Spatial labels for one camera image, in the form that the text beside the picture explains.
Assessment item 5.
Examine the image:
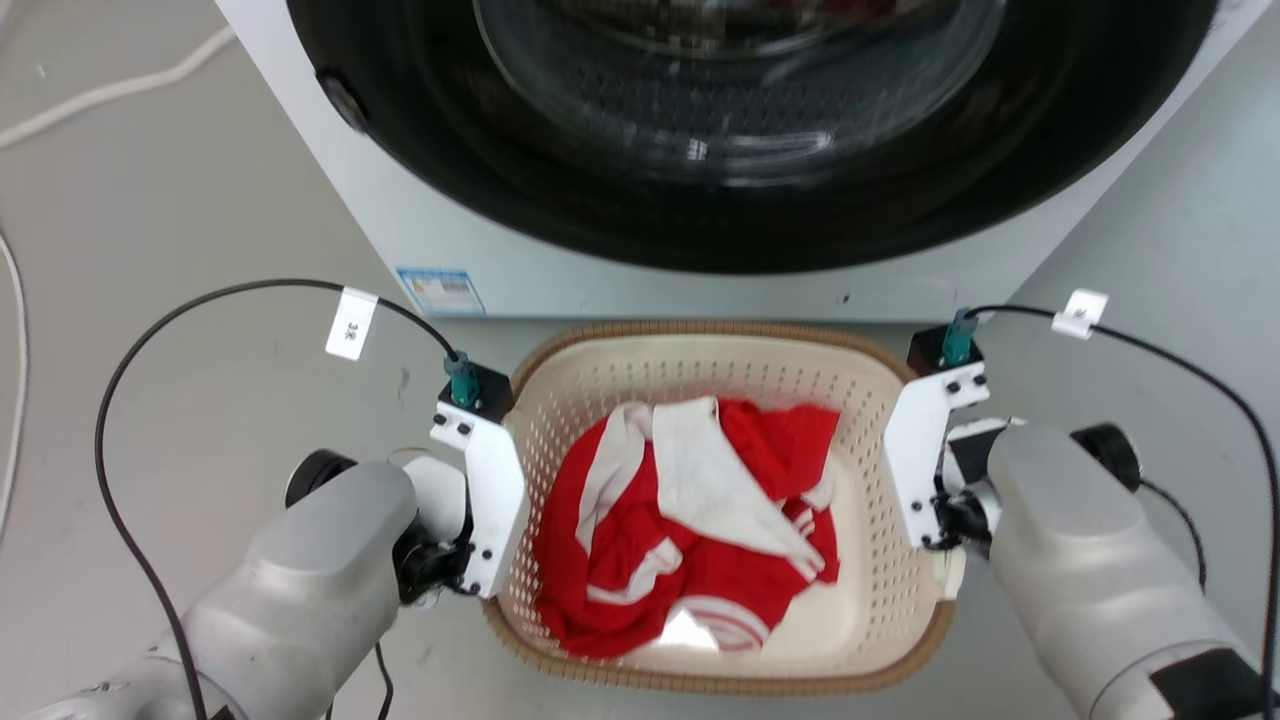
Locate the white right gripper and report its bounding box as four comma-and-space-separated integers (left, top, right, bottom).
884, 362, 992, 552

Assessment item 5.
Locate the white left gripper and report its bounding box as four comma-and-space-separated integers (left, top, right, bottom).
394, 401, 530, 605

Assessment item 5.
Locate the short black cable loop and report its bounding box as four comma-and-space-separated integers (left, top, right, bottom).
1138, 478, 1208, 591
325, 640, 397, 720

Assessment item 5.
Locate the white washing machine body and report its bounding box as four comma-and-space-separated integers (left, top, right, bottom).
213, 0, 1280, 323

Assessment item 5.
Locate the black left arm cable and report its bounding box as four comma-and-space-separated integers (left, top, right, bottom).
94, 278, 467, 720

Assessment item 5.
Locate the red and white garment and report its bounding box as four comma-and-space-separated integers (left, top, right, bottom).
533, 396, 842, 661

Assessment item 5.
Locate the thin white floor cord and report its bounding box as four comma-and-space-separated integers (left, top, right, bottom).
0, 234, 30, 546

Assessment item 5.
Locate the white paper cable tag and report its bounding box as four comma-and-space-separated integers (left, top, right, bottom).
325, 287, 379, 362
1051, 289, 1110, 340

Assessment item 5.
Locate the thick white floor cord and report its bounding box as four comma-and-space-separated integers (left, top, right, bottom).
0, 25, 237, 151

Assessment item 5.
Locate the black round washing machine door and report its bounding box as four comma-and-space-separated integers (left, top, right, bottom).
285, 0, 1223, 276

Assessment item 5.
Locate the cream laundry basket brown rim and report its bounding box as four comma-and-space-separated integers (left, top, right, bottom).
483, 320, 967, 697

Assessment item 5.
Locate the blue white energy label sticker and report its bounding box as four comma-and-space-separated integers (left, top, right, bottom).
396, 267, 487, 318

